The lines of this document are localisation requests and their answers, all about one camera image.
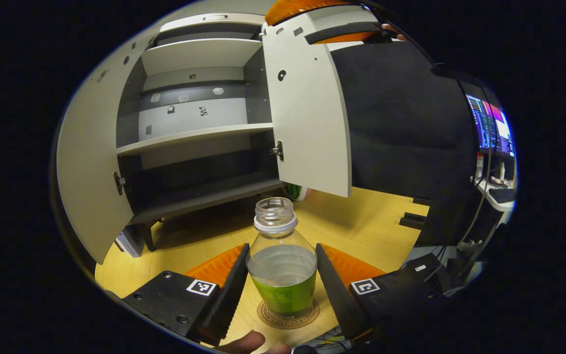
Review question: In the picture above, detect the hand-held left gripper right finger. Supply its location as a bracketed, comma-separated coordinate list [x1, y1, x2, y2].
[315, 243, 442, 345]

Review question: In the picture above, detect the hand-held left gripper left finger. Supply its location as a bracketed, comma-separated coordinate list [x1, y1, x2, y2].
[122, 243, 250, 347]

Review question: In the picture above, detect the round brown coaster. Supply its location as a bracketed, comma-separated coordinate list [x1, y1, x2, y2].
[257, 300, 320, 330]

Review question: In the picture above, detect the clear bottle with green label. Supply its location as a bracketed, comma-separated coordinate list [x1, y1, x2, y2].
[246, 197, 318, 319]

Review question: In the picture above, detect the white cabinet door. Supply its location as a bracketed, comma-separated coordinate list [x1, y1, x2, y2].
[262, 12, 352, 198]
[56, 26, 161, 265]

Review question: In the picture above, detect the grey and white cabinet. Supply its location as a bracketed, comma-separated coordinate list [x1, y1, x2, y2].
[116, 12, 283, 252]

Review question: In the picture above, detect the white cabinet drawer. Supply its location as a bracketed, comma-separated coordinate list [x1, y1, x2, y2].
[159, 13, 267, 33]

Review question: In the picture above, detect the black box with white label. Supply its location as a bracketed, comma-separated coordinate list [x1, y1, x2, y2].
[401, 253, 460, 295]

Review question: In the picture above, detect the black backdrop cloth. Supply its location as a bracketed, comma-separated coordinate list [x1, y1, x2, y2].
[330, 42, 480, 246]

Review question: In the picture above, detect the small grey box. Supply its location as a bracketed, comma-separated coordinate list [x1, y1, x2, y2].
[115, 231, 144, 258]

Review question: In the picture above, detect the computer monitor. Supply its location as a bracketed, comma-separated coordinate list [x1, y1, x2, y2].
[466, 93, 514, 158]

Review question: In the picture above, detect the white desk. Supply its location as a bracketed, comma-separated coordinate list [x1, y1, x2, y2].
[475, 170, 517, 213]

